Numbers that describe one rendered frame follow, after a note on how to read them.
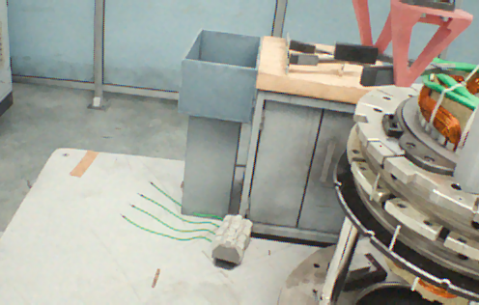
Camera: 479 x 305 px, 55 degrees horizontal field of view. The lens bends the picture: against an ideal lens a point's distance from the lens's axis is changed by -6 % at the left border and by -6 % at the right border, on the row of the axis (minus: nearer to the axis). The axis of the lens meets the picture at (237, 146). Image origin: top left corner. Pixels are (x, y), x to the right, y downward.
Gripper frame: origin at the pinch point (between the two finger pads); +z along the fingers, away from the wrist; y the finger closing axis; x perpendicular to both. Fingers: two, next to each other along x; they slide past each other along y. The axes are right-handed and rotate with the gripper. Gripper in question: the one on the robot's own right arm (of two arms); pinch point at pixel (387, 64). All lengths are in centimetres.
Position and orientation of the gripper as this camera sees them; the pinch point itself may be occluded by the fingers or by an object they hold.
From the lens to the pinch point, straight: 44.9
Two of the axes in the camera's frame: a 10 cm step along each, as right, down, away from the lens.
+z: -1.5, 8.6, 4.9
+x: 9.7, 0.2, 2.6
